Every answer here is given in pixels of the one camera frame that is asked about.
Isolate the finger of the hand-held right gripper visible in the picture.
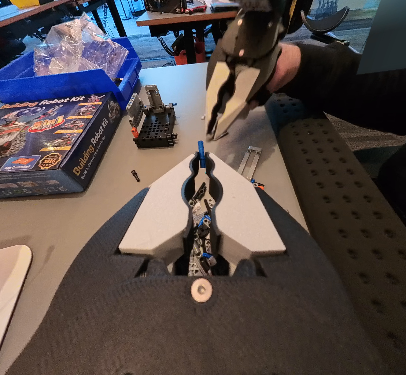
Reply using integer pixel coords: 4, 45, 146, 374
205, 61, 241, 138
213, 71, 268, 141

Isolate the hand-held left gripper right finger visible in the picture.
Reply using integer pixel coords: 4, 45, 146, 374
204, 153, 286, 274

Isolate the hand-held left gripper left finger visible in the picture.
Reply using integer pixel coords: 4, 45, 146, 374
119, 153, 198, 274

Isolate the person's right forearm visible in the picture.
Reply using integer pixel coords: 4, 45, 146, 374
279, 39, 406, 136

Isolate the person's right hand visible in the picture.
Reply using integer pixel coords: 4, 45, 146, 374
265, 42, 304, 95

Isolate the wooden table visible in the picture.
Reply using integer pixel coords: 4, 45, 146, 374
137, 4, 238, 65

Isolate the small black machine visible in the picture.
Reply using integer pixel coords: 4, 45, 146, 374
126, 85, 178, 148

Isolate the black stand pole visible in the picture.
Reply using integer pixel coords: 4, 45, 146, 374
94, 0, 127, 38

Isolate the blue cardboard kit box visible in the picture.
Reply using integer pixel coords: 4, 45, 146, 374
0, 93, 122, 198

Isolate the clear plastic parts bag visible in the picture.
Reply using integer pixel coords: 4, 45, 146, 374
33, 12, 130, 81

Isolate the white book stand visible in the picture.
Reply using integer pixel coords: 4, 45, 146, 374
0, 245, 32, 347

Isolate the blue storage bin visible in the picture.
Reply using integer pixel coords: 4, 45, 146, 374
0, 36, 143, 106

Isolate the grey frame with orange bracket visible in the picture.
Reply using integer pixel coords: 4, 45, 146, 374
238, 146, 266, 190

